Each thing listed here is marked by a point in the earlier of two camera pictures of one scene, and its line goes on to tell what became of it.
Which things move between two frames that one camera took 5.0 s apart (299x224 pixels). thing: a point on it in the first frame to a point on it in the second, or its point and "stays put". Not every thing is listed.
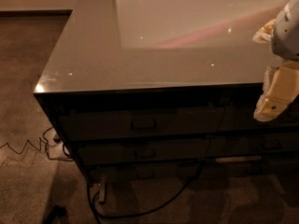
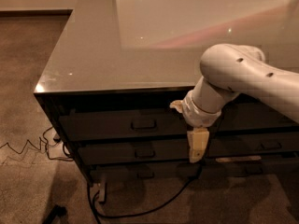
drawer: x=145 y=174 stays put
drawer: x=123 y=151 stays put
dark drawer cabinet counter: x=163 y=82 stays put
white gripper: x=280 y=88 to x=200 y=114
